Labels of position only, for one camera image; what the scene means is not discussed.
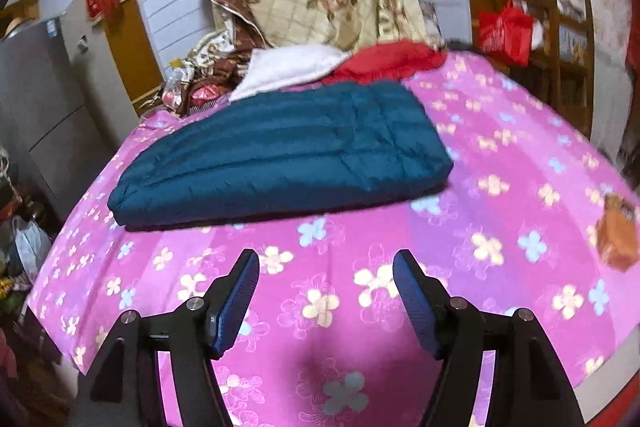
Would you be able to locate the white folded towel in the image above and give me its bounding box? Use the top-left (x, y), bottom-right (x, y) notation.
top-left (229, 44), bottom-right (352, 103)

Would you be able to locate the red plastic bag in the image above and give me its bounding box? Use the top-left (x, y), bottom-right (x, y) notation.
top-left (478, 0), bottom-right (534, 67)

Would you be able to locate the wooden chair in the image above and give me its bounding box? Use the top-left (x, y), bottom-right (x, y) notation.
top-left (527, 0), bottom-right (594, 139)

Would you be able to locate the red ruffled pillow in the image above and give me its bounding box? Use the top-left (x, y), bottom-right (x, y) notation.
top-left (321, 40), bottom-right (447, 86)

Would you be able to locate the brown patterned blanket pile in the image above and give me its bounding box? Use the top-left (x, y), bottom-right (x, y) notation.
top-left (160, 25), bottom-right (265, 117)

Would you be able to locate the pink floral bed sheet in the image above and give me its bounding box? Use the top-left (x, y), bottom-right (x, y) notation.
top-left (25, 50), bottom-right (640, 427)

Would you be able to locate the grey refrigerator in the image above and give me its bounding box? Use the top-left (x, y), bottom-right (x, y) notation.
top-left (1, 17), bottom-right (111, 221)

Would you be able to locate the clutter pile beside bed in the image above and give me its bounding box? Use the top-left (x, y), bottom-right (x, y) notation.
top-left (1, 147), bottom-right (52, 320)

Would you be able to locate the dark teal puffer jacket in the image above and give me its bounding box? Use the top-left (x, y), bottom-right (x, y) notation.
top-left (108, 80), bottom-right (454, 230)

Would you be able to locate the orange brown box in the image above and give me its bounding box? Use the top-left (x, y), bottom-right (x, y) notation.
top-left (596, 193), bottom-right (639, 273)

